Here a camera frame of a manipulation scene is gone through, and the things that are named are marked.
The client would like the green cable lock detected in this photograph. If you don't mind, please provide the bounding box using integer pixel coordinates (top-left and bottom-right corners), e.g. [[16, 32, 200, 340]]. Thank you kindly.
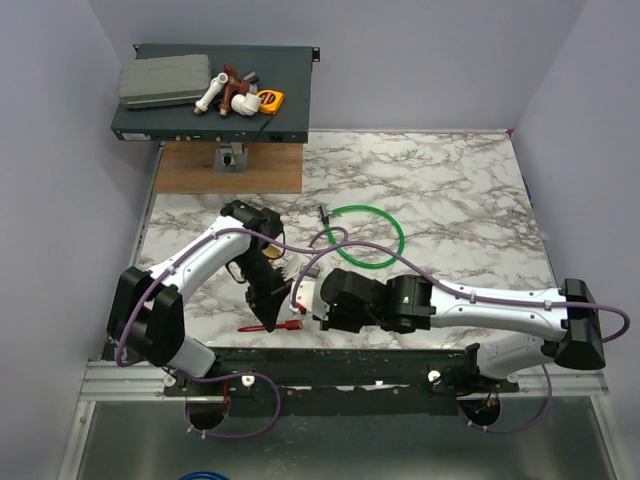
[[318, 204, 406, 271]]

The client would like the yellow tape measure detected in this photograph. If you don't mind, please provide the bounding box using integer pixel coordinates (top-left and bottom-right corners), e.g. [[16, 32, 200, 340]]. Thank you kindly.
[[257, 89, 286, 115]]

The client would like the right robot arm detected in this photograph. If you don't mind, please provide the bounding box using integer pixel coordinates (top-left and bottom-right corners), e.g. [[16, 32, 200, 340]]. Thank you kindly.
[[313, 269, 606, 392]]

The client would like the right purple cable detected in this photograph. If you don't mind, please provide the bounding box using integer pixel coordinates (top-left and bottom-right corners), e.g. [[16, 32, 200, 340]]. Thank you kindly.
[[291, 241, 632, 435]]

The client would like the grey plastic case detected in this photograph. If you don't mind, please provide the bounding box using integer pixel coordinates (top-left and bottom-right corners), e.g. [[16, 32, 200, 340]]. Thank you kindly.
[[118, 54, 211, 109]]

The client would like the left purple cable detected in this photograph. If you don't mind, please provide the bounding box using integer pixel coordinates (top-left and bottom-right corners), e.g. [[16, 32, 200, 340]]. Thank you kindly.
[[114, 225, 349, 440]]

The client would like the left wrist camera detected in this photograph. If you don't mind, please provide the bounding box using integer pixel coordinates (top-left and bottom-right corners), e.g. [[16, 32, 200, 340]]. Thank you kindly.
[[281, 254, 321, 281]]

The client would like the white pipe fitting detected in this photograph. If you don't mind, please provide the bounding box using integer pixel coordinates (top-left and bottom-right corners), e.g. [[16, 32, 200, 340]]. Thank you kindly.
[[194, 72, 229, 115]]

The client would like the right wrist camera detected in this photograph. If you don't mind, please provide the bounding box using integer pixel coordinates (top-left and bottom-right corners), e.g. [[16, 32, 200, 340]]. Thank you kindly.
[[290, 277, 324, 319]]

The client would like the red cable lock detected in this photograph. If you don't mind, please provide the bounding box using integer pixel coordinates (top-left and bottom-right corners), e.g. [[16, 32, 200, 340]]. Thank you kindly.
[[236, 319, 305, 334]]

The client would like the purple cable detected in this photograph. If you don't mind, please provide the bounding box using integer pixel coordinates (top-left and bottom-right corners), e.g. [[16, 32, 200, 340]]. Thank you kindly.
[[291, 241, 632, 435], [114, 225, 349, 440]]

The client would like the white elbow fitting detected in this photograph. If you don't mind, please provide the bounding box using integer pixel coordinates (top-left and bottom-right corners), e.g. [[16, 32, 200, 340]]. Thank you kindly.
[[230, 93, 262, 116]]

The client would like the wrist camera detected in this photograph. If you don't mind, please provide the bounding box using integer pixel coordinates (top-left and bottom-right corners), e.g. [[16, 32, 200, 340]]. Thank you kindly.
[[290, 277, 324, 319], [281, 254, 321, 281]]

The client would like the brown pipe fitting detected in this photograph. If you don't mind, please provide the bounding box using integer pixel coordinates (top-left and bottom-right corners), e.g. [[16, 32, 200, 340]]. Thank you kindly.
[[218, 64, 259, 117]]

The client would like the wooden board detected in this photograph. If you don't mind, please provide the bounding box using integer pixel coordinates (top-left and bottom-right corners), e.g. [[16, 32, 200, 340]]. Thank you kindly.
[[154, 141, 304, 194]]

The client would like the grey metal bracket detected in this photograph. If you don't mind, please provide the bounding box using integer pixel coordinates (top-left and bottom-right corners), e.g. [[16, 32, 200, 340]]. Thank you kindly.
[[213, 142, 248, 174]]

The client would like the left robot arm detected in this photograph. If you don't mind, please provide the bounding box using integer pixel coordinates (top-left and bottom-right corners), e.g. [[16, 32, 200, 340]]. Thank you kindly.
[[107, 200, 291, 395]]

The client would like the brass padlock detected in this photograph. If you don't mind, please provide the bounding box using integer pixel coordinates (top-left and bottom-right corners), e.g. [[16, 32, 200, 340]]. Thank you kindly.
[[262, 245, 286, 262]]

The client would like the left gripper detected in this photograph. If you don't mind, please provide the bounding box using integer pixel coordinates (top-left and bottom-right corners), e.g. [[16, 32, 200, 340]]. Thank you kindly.
[[234, 249, 293, 334]]

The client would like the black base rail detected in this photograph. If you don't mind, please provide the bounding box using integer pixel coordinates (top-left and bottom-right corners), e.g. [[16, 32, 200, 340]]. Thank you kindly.
[[164, 346, 519, 417]]

